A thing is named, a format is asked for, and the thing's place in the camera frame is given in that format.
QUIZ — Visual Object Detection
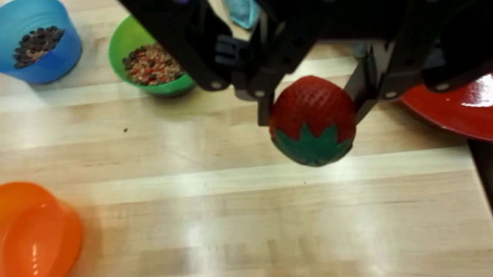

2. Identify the orange plastic bowl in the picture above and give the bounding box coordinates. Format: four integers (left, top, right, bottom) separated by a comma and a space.
0, 179, 85, 277

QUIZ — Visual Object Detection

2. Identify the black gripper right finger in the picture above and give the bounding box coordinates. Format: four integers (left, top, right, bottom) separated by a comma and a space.
343, 38, 439, 126

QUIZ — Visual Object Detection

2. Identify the red toy strawberry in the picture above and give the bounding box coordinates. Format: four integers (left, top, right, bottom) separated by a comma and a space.
268, 73, 359, 169

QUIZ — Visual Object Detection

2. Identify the blue plastic bowl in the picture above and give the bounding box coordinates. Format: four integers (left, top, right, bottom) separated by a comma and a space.
0, 0, 85, 86

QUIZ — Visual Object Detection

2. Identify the green plastic bowl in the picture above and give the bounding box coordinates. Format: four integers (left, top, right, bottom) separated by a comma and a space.
108, 13, 197, 99

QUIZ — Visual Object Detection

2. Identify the red-orange plate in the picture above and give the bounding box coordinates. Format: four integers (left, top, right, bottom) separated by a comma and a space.
399, 69, 493, 142

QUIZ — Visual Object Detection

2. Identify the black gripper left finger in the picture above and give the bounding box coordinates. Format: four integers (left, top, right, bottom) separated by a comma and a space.
214, 9, 310, 127

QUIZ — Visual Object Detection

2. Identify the teal grey cloth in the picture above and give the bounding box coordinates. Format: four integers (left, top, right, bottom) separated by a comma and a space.
222, 0, 262, 32

